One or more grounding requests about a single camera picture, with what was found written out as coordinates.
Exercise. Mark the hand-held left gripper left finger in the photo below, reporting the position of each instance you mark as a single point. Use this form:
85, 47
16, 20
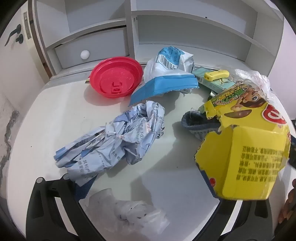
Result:
81, 188

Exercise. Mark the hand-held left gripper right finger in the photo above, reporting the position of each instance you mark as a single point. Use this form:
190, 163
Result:
248, 228

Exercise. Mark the yellow printed carton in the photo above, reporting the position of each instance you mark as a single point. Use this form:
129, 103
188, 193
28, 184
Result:
245, 157

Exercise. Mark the blue printed paper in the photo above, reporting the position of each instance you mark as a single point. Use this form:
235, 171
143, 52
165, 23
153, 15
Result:
120, 143

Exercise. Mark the teal cardboard box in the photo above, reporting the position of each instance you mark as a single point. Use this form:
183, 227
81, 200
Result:
215, 84

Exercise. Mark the person's right hand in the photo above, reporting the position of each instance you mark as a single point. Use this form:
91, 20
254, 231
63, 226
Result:
289, 204

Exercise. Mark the crumpled clear plastic wrap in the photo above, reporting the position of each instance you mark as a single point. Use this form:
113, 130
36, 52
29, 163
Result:
136, 213

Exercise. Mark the clear plastic bag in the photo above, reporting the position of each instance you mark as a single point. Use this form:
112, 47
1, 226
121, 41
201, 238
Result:
256, 80

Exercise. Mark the grey knitted sock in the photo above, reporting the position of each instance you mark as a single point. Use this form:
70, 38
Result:
198, 128

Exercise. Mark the red plastic lid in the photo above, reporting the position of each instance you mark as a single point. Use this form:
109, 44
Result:
115, 76

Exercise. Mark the white door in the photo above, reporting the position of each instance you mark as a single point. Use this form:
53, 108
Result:
16, 67

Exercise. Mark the blue and white plastic bag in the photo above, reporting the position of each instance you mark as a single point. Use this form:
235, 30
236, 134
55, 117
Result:
161, 76

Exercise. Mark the white drawer with round knob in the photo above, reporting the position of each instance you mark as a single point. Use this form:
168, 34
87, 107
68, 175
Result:
104, 46

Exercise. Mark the white desk shelf unit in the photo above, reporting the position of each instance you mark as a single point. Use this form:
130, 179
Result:
161, 25

